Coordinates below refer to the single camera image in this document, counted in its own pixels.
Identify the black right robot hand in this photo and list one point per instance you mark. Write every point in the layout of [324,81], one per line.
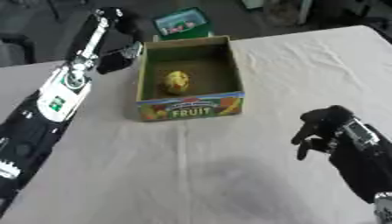
[357,163]

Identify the cardboard box with green inside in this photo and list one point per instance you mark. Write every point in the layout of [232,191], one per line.
[190,108]

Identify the green plastic bin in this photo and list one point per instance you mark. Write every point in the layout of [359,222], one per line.
[184,24]

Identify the dark chair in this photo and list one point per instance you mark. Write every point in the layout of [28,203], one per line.
[18,49]

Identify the yellow toy fruit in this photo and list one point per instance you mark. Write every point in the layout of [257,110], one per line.
[177,82]

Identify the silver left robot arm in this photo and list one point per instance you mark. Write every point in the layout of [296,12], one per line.
[60,99]

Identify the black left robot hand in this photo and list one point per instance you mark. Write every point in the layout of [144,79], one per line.
[116,61]

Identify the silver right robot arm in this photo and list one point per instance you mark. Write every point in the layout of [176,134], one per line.
[384,208]

